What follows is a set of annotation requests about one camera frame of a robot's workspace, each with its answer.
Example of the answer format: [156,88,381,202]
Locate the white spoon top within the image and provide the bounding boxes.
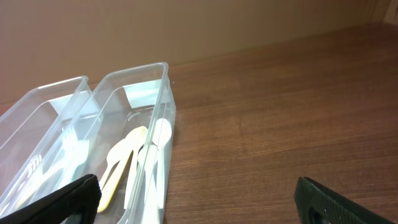
[152,118,172,209]

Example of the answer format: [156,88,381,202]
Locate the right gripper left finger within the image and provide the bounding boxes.
[1,174,101,224]

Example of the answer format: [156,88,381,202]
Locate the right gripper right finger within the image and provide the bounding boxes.
[294,177,394,224]

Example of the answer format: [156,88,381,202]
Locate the right clear plastic container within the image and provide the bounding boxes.
[0,62,177,224]

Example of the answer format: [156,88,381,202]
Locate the light blue fork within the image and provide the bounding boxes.
[53,139,90,190]

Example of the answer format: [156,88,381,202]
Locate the white spoon thick handle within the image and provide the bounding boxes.
[138,144,160,224]

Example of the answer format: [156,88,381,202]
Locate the yellow fork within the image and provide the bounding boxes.
[14,164,66,211]

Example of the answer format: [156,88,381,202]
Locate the white fork slanted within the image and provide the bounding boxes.
[42,128,78,175]

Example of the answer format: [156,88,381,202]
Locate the left clear plastic container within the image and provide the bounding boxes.
[1,76,98,217]

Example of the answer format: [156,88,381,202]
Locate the clear plastic container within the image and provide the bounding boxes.
[0,62,177,224]
[1,76,98,217]

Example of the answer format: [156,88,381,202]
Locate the yellow spoon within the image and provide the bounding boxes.
[97,126,148,213]

